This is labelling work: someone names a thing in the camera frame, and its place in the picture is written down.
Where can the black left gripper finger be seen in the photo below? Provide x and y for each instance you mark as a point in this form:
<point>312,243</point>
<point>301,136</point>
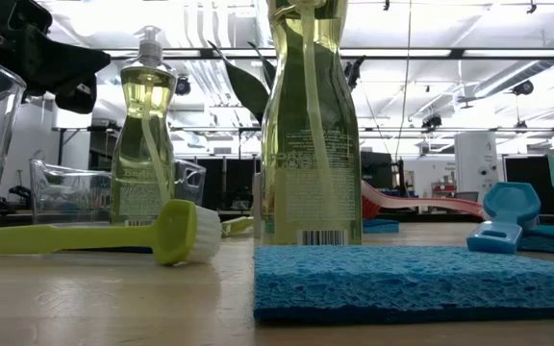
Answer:
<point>60,62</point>
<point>79,96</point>

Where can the green dish brush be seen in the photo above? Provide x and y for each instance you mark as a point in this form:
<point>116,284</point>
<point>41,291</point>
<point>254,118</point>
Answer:
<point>236,225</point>
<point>176,230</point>

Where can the clear spray bottle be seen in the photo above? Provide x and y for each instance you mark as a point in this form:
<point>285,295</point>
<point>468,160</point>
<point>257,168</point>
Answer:
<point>296,144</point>

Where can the red dish brush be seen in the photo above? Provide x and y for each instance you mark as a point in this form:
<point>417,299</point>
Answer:
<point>421,203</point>

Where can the blue dish brush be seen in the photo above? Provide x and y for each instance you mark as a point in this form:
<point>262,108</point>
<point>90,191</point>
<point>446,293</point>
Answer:
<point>508,202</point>

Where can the white ceiling unit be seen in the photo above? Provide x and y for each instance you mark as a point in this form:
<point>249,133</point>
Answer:
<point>70,120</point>

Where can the black ceiling spotlight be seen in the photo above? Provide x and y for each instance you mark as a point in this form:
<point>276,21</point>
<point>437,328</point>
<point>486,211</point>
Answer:
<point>182,85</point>
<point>350,77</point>
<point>523,87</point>
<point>432,121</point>

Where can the snake plant in white pot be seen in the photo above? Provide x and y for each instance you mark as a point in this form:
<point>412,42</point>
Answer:
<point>248,91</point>

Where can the black partition panel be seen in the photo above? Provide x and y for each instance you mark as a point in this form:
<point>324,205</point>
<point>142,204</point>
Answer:
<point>231,185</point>
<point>522,168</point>

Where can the black monitor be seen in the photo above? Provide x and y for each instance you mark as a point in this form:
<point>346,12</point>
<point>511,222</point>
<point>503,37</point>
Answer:
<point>378,170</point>

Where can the red tool shelf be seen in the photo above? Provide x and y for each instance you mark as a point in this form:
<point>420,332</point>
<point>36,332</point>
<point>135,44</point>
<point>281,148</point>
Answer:
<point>443,188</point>

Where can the white column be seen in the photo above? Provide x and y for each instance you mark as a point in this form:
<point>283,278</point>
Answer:
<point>474,154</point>

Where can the grey crate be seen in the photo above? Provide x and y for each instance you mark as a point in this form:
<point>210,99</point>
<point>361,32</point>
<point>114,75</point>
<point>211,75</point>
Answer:
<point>467,196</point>

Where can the metal ventilation duct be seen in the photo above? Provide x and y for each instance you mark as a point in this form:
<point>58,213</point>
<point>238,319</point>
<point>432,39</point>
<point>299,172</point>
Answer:
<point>512,77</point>

